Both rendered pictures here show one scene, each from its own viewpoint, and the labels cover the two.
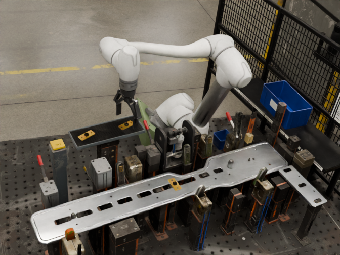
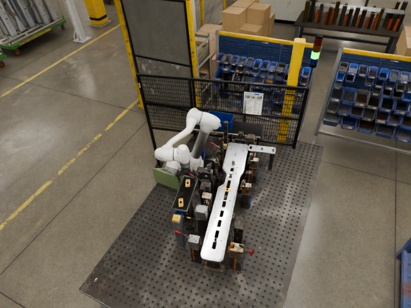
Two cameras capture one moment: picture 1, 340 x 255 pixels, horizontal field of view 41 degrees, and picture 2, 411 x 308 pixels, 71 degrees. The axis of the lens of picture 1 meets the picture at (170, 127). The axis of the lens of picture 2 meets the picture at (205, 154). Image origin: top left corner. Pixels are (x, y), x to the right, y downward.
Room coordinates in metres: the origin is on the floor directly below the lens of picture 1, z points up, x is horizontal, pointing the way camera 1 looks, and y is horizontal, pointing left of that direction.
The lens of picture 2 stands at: (0.48, 1.20, 3.18)
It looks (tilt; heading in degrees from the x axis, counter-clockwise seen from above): 45 degrees down; 319
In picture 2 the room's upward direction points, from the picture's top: 4 degrees counter-clockwise
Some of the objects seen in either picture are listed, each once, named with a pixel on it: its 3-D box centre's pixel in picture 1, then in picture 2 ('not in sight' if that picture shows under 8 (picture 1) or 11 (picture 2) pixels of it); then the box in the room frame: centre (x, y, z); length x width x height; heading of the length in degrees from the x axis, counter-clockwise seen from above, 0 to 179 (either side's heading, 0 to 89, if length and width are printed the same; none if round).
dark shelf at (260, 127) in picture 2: (287, 119); (224, 126); (2.28, -0.71, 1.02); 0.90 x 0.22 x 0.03; 32
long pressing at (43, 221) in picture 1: (171, 186); (227, 191); (1.62, -0.05, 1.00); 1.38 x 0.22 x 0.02; 122
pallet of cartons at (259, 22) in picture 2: not in sight; (249, 29); (4.66, -4.06, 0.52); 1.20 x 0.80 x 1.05; 108
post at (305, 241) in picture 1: (308, 220); (271, 160); (1.64, -0.79, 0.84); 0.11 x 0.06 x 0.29; 32
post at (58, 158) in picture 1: (60, 178); (179, 232); (1.65, 0.53, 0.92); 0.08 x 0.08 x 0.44; 32
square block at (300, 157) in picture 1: (296, 177); (250, 148); (1.92, -0.75, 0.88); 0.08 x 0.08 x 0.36; 32
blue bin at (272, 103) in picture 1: (285, 103); (219, 120); (2.33, -0.68, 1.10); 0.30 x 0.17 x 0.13; 27
